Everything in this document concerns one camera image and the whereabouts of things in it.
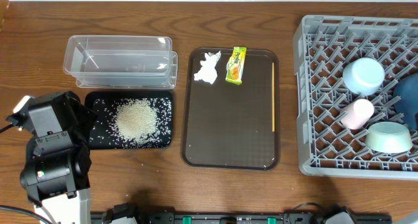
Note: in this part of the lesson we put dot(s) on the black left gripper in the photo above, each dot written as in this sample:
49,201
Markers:
80,115

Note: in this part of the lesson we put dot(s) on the pile of rice grains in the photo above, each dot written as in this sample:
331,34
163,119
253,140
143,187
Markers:
135,121

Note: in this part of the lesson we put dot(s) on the white tissue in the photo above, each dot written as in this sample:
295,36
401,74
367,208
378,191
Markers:
207,73

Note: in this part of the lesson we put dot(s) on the yellow snack wrapper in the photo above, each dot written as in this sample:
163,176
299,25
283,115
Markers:
235,65

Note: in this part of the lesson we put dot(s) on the wooden chopstick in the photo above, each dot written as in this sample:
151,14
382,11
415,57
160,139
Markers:
273,98

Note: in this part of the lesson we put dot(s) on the pink cup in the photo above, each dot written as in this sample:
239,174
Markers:
357,113

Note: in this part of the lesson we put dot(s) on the light blue bowl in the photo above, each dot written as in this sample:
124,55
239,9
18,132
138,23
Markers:
363,76

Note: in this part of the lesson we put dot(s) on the mint green bowl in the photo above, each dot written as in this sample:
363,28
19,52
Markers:
388,137

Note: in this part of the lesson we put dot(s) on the dark blue plate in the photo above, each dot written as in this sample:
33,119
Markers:
406,89

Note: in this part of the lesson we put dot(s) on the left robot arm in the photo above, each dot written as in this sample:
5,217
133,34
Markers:
57,162

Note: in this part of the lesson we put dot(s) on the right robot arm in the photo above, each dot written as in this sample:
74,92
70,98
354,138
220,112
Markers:
346,218

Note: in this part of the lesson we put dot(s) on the grey dishwasher rack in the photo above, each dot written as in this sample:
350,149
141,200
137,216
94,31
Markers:
322,47

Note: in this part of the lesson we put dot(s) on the black tray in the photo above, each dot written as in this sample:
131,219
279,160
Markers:
101,139

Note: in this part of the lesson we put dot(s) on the clear plastic bin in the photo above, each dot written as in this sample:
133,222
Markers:
121,61

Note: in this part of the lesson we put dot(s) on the brown serving tray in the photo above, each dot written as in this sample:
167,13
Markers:
228,125

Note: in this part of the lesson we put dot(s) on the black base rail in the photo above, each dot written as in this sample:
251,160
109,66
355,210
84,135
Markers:
305,213

